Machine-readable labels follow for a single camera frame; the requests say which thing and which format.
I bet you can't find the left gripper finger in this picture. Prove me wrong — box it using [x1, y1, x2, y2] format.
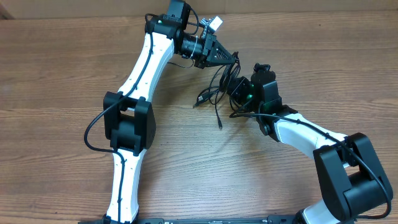
[213, 40, 236, 61]
[198, 57, 236, 69]

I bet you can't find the black USB cable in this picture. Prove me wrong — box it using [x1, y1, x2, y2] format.
[192, 51, 249, 116]

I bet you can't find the black audio jack cable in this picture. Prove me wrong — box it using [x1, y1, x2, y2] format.
[208, 52, 242, 130]

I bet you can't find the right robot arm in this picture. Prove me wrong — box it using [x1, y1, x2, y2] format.
[220, 63, 393, 223]

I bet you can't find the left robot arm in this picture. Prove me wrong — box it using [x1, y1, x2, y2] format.
[103, 1, 235, 223]

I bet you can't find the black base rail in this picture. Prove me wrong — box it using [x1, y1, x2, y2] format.
[77, 214, 355, 224]

